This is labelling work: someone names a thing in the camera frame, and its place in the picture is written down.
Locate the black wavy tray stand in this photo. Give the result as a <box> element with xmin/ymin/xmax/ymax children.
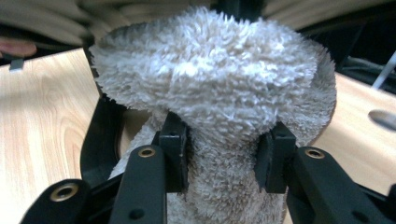
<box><xmin>0</xmin><ymin>0</ymin><xmax>396</xmax><ymax>190</ymax></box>

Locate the grey white fluffy cloth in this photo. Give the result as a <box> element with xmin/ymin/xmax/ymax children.
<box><xmin>88</xmin><ymin>6</ymin><xmax>338</xmax><ymax>224</ymax></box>

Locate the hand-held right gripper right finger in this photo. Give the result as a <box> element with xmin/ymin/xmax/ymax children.
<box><xmin>253</xmin><ymin>120</ymin><xmax>297</xmax><ymax>195</ymax></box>

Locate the white metal stand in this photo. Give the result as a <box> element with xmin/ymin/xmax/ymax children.
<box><xmin>372</xmin><ymin>50</ymin><xmax>396</xmax><ymax>91</ymax></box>

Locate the grey round table grommet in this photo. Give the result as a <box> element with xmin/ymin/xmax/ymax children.
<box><xmin>367</xmin><ymin>109</ymin><xmax>396</xmax><ymax>132</ymax></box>

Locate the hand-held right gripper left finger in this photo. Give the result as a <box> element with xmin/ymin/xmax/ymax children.
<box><xmin>151</xmin><ymin>111</ymin><xmax>190</xmax><ymax>194</ymax></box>

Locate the thin black background cable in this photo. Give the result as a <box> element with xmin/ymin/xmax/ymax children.
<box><xmin>339</xmin><ymin>55</ymin><xmax>396</xmax><ymax>94</ymax></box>

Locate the small grey tape tab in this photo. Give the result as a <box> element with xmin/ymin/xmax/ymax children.
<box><xmin>8</xmin><ymin>59</ymin><xmax>25</xmax><ymax>72</ymax></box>

